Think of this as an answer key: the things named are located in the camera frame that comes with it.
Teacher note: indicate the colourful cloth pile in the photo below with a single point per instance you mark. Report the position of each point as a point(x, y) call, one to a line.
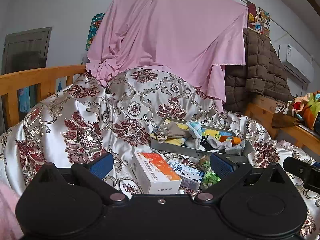
point(302, 110)

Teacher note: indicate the beige burlap pouch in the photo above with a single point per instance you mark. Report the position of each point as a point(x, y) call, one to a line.
point(175, 131)

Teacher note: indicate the floral satin blanket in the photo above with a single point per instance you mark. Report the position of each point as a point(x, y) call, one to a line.
point(75, 120)

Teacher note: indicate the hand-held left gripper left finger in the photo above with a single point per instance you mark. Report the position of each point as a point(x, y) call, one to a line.
point(101, 166)

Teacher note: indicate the orange white medicine box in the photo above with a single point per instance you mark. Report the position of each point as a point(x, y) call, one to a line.
point(155, 172)

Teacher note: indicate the grey cloth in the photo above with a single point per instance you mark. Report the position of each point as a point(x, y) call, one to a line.
point(237, 148)

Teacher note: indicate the cartoon print metal tray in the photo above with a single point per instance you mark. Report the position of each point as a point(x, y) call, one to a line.
point(175, 148)

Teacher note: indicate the white whale print cloth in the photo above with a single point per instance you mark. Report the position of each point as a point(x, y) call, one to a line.
point(193, 130)

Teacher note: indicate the blue wall sticker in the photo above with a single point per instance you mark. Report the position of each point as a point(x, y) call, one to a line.
point(23, 100)

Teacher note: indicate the bag of green paper pieces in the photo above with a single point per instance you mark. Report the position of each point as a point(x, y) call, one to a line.
point(210, 180)

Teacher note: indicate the pink fuzzy clothing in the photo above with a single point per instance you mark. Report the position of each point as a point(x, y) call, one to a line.
point(8, 210)

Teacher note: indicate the grey wall panel door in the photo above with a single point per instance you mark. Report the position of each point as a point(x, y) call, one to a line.
point(25, 50)

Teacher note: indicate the blue green wall poster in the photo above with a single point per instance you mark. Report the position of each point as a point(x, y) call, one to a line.
point(93, 30)

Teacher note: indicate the pink bed sheet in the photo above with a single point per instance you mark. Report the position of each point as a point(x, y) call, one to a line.
point(170, 42)

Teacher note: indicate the blue white carton box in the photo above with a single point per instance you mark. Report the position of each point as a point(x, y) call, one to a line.
point(185, 172)

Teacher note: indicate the red cartoon wall poster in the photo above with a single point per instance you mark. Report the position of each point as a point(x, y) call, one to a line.
point(258, 17)

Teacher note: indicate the small wall picture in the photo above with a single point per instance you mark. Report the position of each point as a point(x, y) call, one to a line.
point(61, 83)

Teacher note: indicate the white air conditioner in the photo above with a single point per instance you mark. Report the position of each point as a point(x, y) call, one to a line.
point(295, 61)

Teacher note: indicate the brown quilted jacket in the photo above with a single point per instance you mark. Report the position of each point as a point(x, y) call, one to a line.
point(260, 67)

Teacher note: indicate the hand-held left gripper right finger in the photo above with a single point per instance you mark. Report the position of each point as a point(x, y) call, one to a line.
point(221, 166)

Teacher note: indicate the wooden bed frame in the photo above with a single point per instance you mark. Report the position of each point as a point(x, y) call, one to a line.
point(262, 115)

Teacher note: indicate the wooden bed rail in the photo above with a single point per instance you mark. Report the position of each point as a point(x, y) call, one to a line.
point(37, 73)

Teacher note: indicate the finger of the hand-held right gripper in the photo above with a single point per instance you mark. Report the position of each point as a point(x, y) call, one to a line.
point(300, 172)
point(315, 165)

